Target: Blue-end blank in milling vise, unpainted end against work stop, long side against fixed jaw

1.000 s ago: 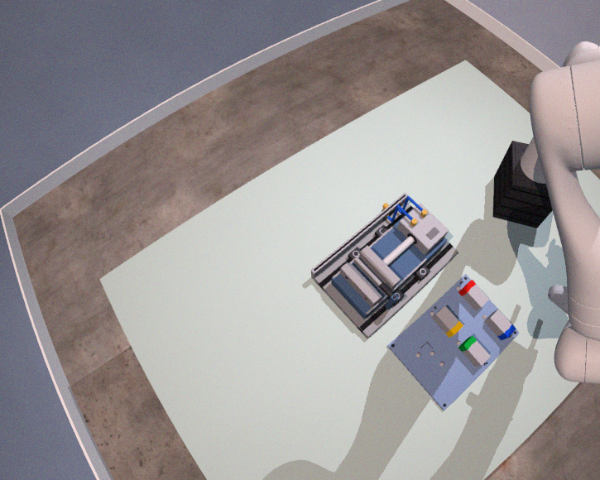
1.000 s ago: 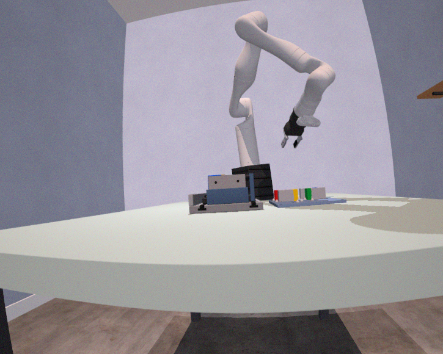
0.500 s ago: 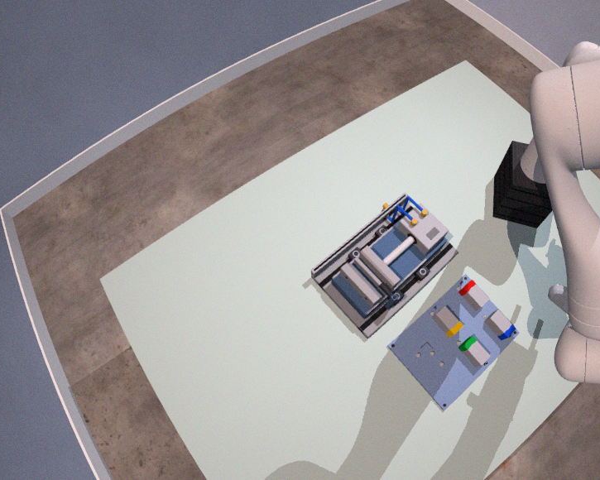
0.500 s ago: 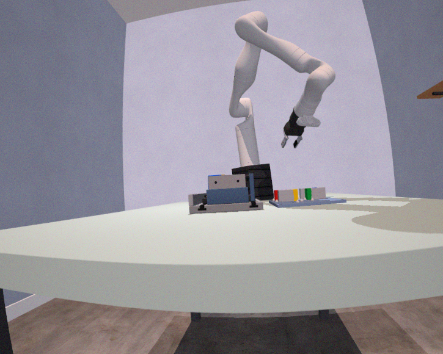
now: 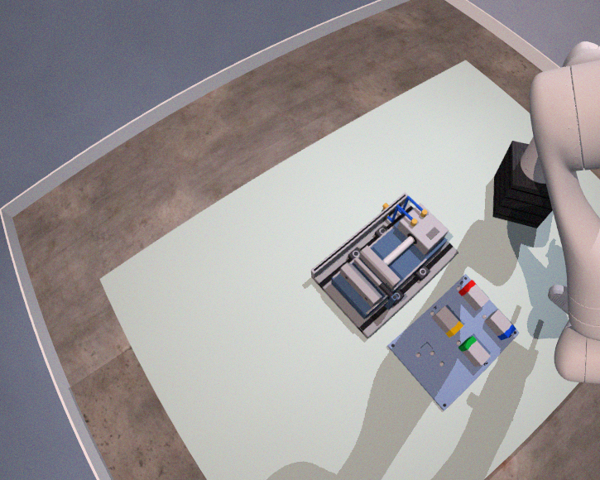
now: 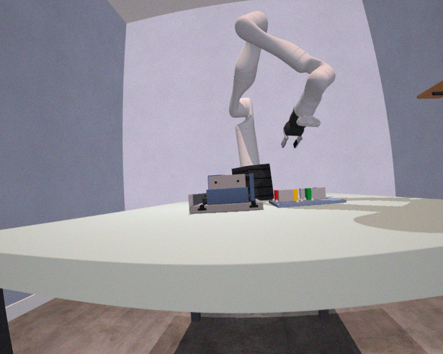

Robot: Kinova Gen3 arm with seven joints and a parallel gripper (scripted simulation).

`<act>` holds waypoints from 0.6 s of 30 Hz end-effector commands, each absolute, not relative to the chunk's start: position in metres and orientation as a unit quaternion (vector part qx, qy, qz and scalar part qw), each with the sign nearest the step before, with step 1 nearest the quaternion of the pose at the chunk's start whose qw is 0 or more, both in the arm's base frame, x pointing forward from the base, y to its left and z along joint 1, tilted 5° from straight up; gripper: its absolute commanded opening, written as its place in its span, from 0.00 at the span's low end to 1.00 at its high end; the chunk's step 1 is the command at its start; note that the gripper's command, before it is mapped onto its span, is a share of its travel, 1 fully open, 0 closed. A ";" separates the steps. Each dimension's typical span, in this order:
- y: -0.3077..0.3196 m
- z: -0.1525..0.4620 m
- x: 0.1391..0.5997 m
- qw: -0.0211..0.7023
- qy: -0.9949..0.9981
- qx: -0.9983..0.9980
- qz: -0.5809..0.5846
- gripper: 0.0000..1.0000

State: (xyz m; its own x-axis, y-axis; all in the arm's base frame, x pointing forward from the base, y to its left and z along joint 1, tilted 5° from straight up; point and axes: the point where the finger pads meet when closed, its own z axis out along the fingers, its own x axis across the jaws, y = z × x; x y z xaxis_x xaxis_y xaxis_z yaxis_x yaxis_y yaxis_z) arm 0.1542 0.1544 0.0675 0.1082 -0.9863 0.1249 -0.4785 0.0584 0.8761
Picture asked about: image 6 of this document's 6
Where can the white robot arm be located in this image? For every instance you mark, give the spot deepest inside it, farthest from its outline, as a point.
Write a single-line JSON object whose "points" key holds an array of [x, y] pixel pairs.
{"points": [[252, 28]]}

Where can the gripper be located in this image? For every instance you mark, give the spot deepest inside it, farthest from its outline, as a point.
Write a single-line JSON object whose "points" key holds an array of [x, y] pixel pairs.
{"points": [[299, 119]]}

